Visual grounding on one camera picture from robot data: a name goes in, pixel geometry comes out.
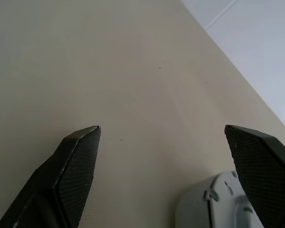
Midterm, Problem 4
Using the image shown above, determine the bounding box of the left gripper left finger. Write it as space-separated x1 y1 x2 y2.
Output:
0 125 102 228

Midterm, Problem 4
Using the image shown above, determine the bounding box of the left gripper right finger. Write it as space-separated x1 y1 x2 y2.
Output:
224 124 285 228

